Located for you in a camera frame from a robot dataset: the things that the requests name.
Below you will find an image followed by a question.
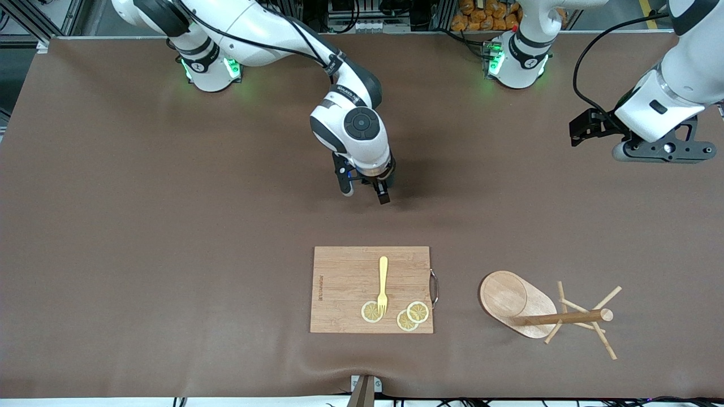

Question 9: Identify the wooden mug rack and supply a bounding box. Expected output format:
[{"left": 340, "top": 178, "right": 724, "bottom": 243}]
[{"left": 479, "top": 270, "right": 623, "bottom": 361}]

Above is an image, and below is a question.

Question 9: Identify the yellow plastic fork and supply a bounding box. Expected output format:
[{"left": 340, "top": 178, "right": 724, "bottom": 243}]
[{"left": 377, "top": 256, "right": 390, "bottom": 317}]

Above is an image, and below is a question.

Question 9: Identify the wooden cutting board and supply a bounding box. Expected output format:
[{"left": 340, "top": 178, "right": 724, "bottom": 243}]
[{"left": 310, "top": 246, "right": 439, "bottom": 334}]

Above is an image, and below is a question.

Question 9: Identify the orange snack packets pile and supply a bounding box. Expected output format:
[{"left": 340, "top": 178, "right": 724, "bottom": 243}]
[{"left": 451, "top": 0, "right": 524, "bottom": 32}]

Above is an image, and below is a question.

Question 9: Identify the brown table mat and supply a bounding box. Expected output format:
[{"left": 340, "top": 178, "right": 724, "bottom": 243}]
[{"left": 0, "top": 33, "right": 724, "bottom": 400}]

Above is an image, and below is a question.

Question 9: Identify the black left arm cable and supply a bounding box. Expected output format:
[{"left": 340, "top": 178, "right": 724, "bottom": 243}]
[{"left": 572, "top": 12, "right": 671, "bottom": 131}]

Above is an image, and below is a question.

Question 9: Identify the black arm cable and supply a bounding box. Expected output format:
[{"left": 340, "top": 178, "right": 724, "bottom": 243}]
[
  {"left": 572, "top": 12, "right": 671, "bottom": 131},
  {"left": 173, "top": 0, "right": 343, "bottom": 77}
]

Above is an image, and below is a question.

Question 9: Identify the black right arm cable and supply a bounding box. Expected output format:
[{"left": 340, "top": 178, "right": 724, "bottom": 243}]
[{"left": 173, "top": 0, "right": 343, "bottom": 77}]

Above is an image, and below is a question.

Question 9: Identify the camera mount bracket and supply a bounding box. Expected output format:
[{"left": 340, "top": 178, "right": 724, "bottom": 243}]
[{"left": 346, "top": 374, "right": 383, "bottom": 407}]

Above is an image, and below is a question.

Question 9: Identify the aluminium frame profile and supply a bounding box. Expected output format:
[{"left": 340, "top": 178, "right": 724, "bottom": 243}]
[{"left": 0, "top": 0, "right": 85, "bottom": 45}]

